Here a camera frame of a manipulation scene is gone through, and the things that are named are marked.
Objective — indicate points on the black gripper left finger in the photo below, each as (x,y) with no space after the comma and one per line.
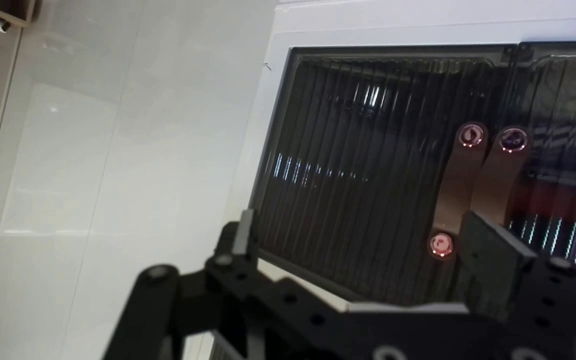
(169,306)

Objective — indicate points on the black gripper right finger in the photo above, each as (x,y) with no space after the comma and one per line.
(540,306)

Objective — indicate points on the white stacked storage cabinet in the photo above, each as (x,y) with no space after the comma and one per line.
(435,22)

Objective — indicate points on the wooden storage shelf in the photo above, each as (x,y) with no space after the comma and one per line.
(14,8)

